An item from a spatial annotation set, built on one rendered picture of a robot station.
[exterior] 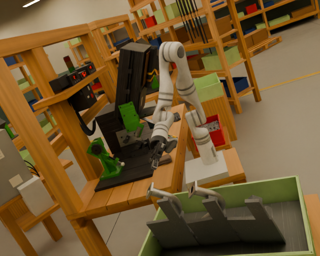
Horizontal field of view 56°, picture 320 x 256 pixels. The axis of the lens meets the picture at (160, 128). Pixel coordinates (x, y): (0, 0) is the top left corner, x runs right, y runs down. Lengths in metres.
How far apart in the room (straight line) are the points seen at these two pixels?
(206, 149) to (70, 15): 10.76
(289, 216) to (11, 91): 1.45
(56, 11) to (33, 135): 10.72
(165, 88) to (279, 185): 0.65
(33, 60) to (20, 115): 0.45
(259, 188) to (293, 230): 0.22
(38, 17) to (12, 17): 1.04
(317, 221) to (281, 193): 0.17
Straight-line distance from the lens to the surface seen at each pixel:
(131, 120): 2.25
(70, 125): 2.13
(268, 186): 1.40
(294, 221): 1.34
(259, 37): 9.18
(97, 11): 11.73
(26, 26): 13.06
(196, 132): 1.68
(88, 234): 2.05
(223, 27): 4.81
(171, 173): 1.82
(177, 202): 1.17
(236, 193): 1.43
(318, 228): 1.39
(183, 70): 1.47
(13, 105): 1.78
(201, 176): 1.71
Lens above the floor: 1.73
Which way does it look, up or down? 18 degrees down
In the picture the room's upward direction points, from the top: 22 degrees counter-clockwise
